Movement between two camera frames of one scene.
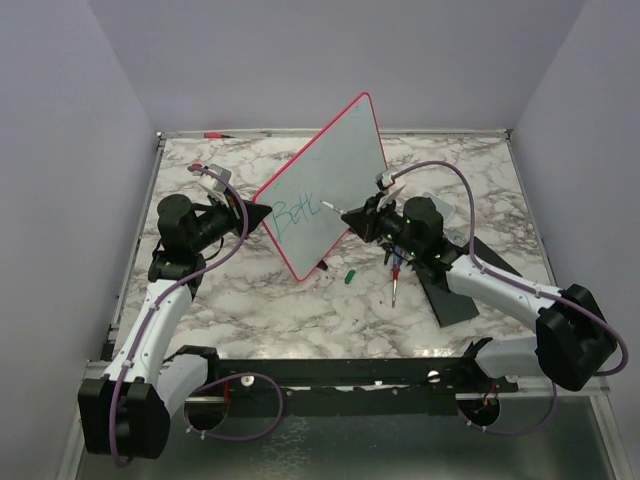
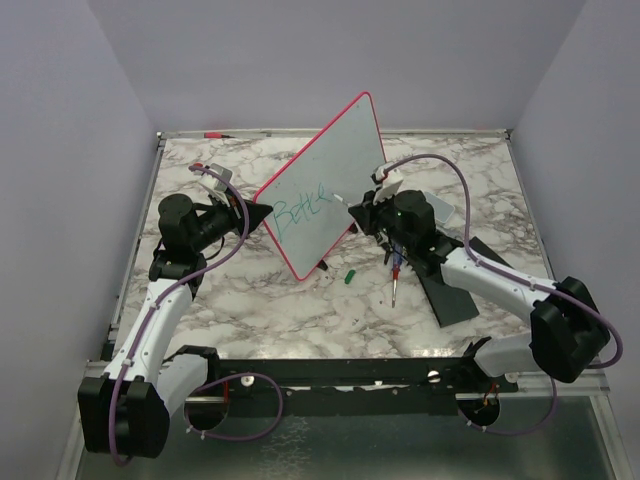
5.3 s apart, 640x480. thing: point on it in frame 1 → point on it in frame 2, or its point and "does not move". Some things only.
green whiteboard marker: [330, 205] → [339, 198]
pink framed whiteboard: [340, 166] does not move
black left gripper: [255, 214] does not move
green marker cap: [349, 276] does not move
